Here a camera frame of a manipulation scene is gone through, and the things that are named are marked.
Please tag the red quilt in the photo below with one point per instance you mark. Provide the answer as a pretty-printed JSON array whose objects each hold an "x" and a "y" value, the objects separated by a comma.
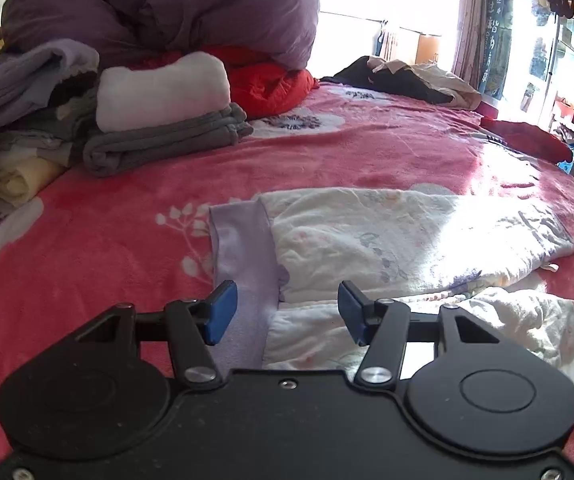
[{"x": 267, "y": 85}]

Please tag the dark and beige clothes heap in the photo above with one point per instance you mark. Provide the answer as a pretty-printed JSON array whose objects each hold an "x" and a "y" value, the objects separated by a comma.
[{"x": 397, "y": 85}]

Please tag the white floral pajama pants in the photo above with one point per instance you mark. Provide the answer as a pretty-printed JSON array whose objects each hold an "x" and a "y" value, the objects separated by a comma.
[{"x": 397, "y": 240}]

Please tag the brown board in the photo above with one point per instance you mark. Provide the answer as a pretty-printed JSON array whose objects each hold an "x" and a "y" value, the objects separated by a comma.
[{"x": 428, "y": 50}]

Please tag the red floral blanket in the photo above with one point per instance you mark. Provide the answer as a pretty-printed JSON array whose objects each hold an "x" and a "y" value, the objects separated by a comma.
[{"x": 367, "y": 155}]

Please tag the red garment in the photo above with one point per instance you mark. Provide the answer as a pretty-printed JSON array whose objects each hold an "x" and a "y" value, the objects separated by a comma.
[{"x": 527, "y": 137}]

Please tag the pale yellow folded cloth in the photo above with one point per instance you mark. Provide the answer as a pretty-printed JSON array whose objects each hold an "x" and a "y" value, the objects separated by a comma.
[{"x": 17, "y": 180}]

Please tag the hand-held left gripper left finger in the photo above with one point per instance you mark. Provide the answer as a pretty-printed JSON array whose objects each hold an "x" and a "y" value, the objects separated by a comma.
[{"x": 221, "y": 312}]

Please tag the purple duvet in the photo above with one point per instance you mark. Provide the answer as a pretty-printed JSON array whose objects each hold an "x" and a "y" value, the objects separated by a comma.
[{"x": 177, "y": 5}]

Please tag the lilac folded garment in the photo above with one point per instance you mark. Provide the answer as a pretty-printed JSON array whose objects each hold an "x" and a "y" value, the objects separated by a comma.
[{"x": 27, "y": 80}]

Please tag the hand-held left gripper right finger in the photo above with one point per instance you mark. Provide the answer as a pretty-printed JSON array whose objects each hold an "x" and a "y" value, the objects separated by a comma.
[{"x": 351, "y": 312}]

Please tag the grey folded garment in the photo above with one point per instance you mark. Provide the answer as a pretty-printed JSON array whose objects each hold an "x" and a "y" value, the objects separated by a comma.
[{"x": 167, "y": 140}]

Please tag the black and beige clothes heap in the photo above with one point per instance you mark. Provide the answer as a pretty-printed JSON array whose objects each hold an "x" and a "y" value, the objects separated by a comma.
[{"x": 447, "y": 82}]

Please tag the pink patterned curtain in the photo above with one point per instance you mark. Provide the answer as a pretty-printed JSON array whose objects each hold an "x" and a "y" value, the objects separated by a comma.
[{"x": 472, "y": 15}]

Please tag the white folded cloth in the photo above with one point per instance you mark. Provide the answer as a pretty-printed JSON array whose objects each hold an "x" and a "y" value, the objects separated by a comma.
[{"x": 162, "y": 90}]

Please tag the dark blue hanging banner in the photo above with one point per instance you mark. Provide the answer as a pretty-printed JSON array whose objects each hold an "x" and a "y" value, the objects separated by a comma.
[{"x": 498, "y": 30}]

